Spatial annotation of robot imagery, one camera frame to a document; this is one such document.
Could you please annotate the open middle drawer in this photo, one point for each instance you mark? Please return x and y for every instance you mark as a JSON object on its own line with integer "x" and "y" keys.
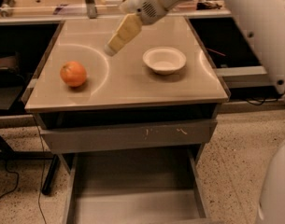
{"x": 136, "y": 186}

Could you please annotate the white paper bowl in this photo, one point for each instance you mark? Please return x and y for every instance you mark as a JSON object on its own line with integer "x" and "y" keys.
{"x": 164, "y": 60}

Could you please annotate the grey side shelf right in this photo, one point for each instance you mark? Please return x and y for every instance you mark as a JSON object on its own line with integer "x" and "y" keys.
{"x": 244, "y": 77}

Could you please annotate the metal post left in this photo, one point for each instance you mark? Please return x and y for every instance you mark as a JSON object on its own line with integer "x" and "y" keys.
{"x": 91, "y": 9}

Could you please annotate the black table leg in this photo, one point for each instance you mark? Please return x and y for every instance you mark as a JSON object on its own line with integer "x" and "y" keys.
{"x": 46, "y": 188}

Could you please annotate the closed top drawer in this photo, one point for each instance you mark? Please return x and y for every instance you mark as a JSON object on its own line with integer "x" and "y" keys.
{"x": 129, "y": 136}

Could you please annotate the grey drawer cabinet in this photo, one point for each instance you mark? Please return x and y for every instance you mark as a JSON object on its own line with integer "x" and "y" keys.
{"x": 121, "y": 89}

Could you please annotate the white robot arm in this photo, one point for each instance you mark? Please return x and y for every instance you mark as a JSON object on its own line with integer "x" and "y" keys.
{"x": 262, "y": 23}

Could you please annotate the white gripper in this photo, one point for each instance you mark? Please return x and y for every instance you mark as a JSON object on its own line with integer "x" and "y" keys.
{"x": 143, "y": 3}

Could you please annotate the orange fruit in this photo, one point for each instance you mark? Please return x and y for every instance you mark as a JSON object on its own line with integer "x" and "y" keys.
{"x": 73, "y": 74}

